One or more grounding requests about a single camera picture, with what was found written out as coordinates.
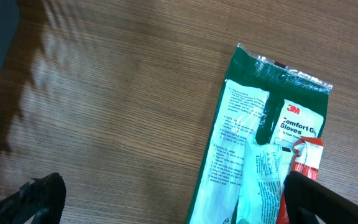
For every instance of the teal white small packet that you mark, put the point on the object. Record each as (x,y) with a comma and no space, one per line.
(264,171)

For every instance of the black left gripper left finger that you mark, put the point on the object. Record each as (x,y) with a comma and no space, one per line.
(42,201)

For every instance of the green 3M gloves package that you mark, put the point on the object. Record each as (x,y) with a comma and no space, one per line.
(259,98)

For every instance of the red white small packet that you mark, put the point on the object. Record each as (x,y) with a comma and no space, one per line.
(308,153)

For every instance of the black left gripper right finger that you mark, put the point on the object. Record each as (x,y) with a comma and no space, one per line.
(309,202)

